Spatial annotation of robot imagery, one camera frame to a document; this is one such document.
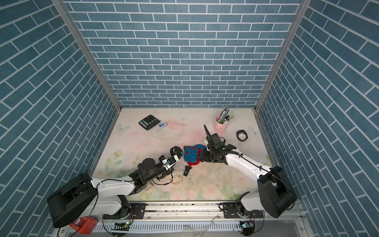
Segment black desktop calculator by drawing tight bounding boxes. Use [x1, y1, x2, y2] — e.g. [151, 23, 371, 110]
[138, 115, 160, 131]

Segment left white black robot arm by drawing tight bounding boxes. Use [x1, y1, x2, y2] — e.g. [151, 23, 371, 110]
[47, 154, 182, 228]

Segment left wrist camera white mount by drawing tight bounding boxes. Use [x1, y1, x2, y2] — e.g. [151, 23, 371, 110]
[162, 155, 180, 170]

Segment light blue stapler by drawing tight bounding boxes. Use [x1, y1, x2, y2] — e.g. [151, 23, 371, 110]
[159, 122, 168, 129]

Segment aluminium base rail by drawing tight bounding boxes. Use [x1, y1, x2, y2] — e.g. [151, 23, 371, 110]
[94, 201, 311, 237]

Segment gold watch left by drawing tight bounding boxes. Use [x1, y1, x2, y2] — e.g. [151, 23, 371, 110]
[145, 182, 155, 191]

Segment red box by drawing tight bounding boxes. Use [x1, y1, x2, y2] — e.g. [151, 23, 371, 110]
[70, 216, 98, 235]

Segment gold watch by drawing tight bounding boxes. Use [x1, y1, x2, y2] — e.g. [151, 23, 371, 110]
[145, 182, 155, 191]
[171, 175, 182, 185]

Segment pink pen holder cup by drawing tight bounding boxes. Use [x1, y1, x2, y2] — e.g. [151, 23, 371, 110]
[214, 115, 228, 134]

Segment gold watch right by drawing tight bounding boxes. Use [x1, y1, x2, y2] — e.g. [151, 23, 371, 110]
[171, 175, 182, 185]

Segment red blue towel cloth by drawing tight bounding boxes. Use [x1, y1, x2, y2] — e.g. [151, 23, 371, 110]
[183, 144, 206, 166]

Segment pens in cup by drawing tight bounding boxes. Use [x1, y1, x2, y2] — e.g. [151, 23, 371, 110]
[216, 106, 230, 124]

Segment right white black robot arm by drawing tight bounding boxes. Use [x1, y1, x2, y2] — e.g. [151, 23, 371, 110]
[199, 126, 297, 218]

